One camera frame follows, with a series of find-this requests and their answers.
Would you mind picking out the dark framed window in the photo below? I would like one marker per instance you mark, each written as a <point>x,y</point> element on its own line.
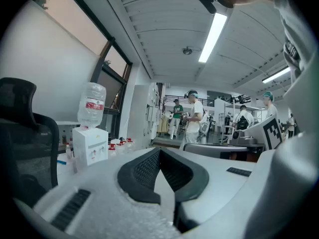
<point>109,83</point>

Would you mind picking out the black mesh office chair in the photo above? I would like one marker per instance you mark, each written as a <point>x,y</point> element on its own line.
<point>27,143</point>

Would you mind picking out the large clear water jug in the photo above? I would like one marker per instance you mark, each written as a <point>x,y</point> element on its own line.
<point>91,103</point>

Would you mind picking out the red-capped plastic bottle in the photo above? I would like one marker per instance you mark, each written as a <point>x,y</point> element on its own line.
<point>68,152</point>
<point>112,150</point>
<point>130,144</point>
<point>120,147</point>

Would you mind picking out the metal shelf rack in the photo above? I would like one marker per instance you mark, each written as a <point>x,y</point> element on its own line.
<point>225,123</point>

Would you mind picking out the white table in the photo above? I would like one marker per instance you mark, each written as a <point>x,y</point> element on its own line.
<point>64,172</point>

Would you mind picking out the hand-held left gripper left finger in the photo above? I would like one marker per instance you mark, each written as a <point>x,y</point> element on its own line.
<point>99,195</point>

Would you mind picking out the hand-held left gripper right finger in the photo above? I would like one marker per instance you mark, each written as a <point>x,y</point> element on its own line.
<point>214,188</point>

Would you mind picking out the round ceiling fixture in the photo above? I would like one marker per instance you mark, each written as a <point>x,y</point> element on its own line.
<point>187,50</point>

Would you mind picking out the yellow coat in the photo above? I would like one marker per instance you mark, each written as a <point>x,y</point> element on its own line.
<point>163,124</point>

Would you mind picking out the blue pen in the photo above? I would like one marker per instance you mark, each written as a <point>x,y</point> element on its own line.
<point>61,162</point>

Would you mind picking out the white machine cabinet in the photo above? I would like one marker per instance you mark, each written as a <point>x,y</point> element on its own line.
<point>89,146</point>

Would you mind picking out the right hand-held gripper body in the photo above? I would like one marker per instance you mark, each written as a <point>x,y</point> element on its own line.
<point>271,133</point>

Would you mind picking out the long ceiling light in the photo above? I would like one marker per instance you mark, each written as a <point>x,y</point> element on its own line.
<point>276,75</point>
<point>213,37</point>

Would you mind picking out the grey machine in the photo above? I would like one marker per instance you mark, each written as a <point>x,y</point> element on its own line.
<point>243,138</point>

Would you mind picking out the person's grey shirt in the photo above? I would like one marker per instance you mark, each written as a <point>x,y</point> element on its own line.
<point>294,21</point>

